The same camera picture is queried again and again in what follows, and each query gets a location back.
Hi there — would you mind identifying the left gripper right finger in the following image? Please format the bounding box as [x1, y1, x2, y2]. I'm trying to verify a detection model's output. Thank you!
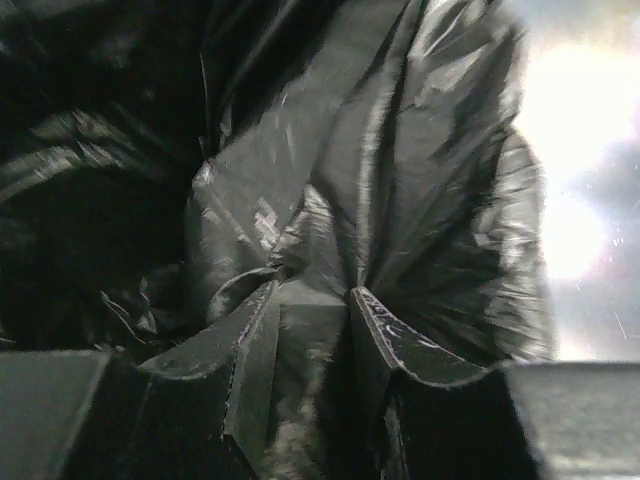
[350, 287, 639, 479]

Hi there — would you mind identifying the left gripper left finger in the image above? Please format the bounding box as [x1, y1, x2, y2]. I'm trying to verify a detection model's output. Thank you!
[1, 281, 280, 479]

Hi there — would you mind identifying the black trash bag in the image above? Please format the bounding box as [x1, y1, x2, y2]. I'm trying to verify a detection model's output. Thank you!
[1, 1, 554, 479]

